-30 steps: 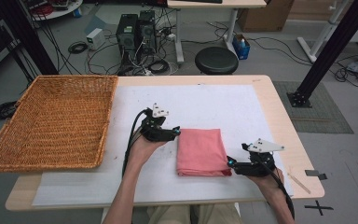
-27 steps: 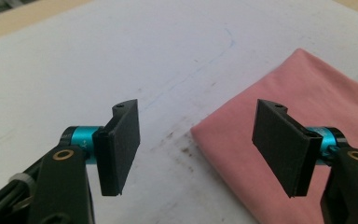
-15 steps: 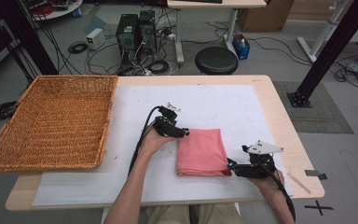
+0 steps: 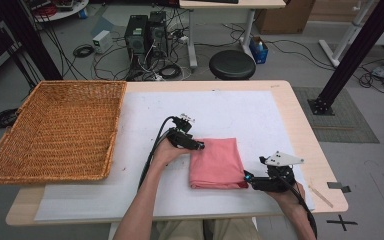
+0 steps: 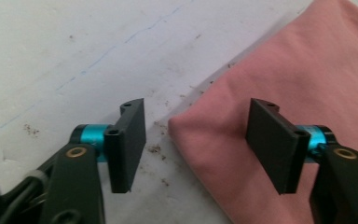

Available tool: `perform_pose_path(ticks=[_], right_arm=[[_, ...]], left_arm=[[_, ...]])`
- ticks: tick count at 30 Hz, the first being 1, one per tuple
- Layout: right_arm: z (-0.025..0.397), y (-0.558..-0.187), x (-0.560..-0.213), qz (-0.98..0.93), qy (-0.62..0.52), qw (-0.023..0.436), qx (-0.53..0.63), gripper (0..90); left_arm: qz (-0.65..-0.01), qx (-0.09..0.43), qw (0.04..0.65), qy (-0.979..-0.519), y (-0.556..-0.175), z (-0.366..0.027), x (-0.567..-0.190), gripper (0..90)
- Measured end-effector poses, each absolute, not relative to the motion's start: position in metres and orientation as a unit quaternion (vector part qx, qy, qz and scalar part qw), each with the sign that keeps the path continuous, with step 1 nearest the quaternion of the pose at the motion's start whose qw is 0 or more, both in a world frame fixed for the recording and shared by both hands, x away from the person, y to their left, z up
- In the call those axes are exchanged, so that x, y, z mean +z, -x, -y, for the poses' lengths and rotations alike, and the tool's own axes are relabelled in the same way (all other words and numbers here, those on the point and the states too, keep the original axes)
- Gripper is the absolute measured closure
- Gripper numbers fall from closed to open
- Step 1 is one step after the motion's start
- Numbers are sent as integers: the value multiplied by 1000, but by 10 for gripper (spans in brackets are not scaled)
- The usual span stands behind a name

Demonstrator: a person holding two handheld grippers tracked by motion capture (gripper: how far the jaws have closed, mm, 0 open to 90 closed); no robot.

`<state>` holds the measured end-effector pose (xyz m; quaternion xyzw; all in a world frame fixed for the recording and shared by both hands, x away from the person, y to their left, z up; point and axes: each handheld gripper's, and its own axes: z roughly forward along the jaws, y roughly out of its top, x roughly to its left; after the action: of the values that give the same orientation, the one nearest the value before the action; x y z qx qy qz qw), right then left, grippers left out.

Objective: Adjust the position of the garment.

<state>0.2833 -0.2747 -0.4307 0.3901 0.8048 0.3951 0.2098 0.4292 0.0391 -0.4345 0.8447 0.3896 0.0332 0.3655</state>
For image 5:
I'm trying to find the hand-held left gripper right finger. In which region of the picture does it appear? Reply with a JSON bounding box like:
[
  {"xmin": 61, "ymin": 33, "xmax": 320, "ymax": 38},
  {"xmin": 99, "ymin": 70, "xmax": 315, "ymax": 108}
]
[{"xmin": 245, "ymin": 98, "xmax": 337, "ymax": 195}]

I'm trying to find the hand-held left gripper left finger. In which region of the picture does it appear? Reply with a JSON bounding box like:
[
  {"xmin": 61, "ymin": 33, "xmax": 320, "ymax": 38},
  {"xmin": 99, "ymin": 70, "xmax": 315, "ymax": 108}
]
[{"xmin": 71, "ymin": 98, "xmax": 147, "ymax": 194}]

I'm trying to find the pink tank top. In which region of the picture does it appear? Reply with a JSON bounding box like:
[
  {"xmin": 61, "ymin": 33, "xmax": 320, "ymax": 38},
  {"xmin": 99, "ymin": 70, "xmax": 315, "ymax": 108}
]
[{"xmin": 167, "ymin": 0, "xmax": 358, "ymax": 224}]

